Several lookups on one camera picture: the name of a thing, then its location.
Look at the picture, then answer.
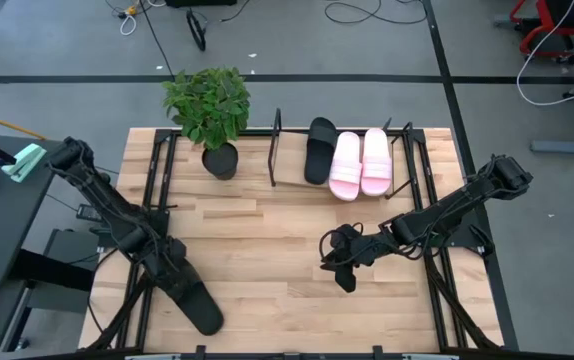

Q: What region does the pink slide sandal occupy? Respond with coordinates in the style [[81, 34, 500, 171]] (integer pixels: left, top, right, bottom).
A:
[[360, 127, 394, 197], [328, 131, 363, 202]]

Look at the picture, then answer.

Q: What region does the black slide sandal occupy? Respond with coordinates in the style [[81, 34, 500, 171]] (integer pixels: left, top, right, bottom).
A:
[[166, 272, 225, 337], [303, 116, 339, 186]]

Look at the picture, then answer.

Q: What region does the black power adapter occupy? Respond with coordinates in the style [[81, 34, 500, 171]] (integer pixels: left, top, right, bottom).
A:
[[75, 203, 102, 222]]

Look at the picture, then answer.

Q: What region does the short white cable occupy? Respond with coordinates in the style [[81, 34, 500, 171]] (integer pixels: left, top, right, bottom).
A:
[[119, 13, 138, 37]]

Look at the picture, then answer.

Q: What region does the black strap loop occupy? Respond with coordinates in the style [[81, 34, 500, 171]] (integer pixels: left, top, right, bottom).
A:
[[185, 8, 207, 52]]

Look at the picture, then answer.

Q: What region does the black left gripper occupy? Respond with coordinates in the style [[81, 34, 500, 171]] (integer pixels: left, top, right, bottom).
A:
[[152, 237, 203, 306]]

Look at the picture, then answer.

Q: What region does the black-framed wooden shoe shelf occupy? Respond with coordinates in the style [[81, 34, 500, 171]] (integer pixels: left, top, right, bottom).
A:
[[266, 107, 417, 201]]

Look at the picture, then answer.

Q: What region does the long black floor cable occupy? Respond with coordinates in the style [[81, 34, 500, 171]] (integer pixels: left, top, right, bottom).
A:
[[139, 0, 176, 81]]

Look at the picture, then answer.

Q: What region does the grey table foot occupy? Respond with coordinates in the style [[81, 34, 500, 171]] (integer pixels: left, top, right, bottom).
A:
[[530, 137, 574, 156]]

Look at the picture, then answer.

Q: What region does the green leafy plant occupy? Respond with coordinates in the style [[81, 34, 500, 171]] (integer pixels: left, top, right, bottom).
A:
[[161, 67, 252, 153]]

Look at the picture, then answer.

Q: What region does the white floor cable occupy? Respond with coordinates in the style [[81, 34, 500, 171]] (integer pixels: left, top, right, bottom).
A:
[[515, 0, 574, 107]]

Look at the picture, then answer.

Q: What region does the black looped floor cable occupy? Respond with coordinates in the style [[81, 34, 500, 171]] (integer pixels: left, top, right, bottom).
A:
[[324, 0, 428, 25]]

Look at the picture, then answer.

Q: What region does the black plant pot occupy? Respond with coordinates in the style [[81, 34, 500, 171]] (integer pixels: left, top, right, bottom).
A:
[[201, 142, 239, 181]]

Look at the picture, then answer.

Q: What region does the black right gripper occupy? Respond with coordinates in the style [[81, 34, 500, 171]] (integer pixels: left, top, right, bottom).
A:
[[322, 224, 386, 275]]

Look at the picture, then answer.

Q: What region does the mint green stapler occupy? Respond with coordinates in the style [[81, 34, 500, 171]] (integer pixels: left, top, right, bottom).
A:
[[0, 143, 47, 182]]

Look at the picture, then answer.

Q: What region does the black aluminium table frame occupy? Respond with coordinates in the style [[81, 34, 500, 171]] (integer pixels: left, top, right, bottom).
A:
[[16, 127, 574, 360]]

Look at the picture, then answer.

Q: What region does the yellow floor cable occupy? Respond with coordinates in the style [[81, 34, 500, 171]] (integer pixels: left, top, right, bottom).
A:
[[0, 108, 47, 141]]

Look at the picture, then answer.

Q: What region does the black floor box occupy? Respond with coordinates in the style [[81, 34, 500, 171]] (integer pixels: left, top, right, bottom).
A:
[[165, 0, 238, 8]]

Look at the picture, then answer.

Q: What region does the red and black cart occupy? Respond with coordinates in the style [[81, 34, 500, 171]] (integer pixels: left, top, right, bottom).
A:
[[509, 0, 574, 65]]

